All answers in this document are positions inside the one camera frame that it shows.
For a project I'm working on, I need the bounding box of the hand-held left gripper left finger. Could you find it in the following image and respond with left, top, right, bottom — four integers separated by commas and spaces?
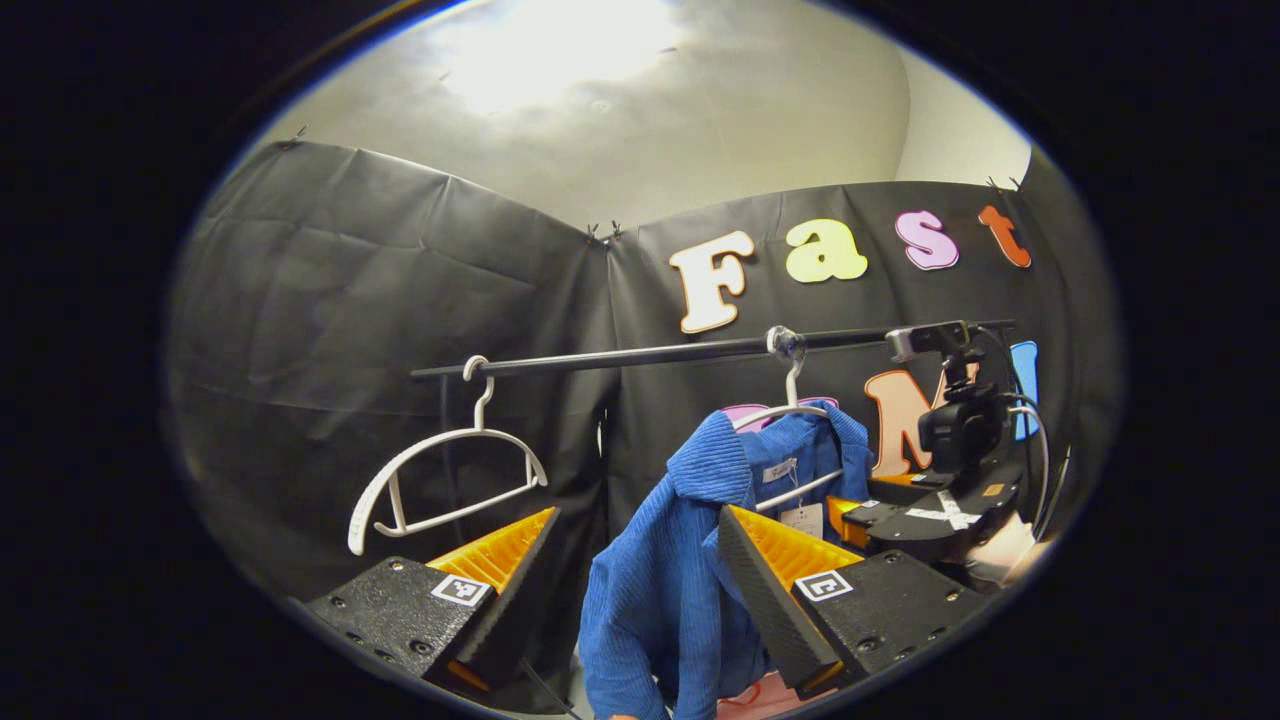
303, 505, 564, 704

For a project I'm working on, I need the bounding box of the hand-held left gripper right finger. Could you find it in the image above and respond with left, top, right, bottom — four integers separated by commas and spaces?
717, 503, 991, 701

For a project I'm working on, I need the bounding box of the blue corduroy jacket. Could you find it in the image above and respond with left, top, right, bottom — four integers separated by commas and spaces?
578, 398, 876, 720

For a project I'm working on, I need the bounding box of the white plastic clothes hanger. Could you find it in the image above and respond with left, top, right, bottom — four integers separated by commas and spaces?
347, 355, 550, 557
733, 325, 848, 514

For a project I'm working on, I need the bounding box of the black metal clothes rack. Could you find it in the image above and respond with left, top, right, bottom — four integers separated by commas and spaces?
410, 318, 1018, 381

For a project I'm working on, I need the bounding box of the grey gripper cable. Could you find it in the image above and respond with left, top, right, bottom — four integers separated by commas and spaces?
998, 393, 1053, 543

